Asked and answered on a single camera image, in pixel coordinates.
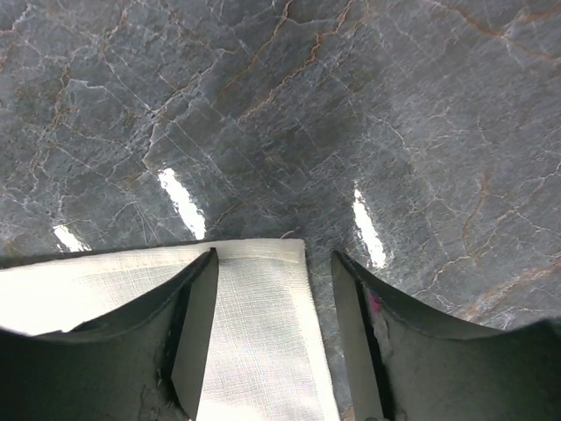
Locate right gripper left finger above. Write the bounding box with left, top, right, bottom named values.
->
left=1, top=249, right=218, bottom=420

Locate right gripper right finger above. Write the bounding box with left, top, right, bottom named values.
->
left=331, top=252, right=560, bottom=420

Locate white cloth napkin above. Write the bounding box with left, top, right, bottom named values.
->
left=1, top=239, right=339, bottom=420

